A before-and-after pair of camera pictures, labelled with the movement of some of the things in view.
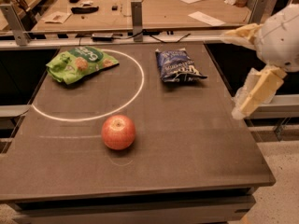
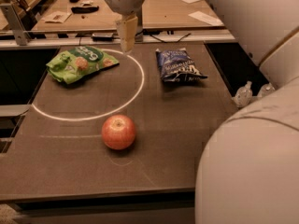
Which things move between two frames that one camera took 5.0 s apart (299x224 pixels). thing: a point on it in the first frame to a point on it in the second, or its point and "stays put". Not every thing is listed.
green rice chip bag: x=78 y=63 stays put
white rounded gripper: x=279 y=39 to x=121 y=0
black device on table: x=82 y=10 stays put
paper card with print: x=58 y=17 stays put
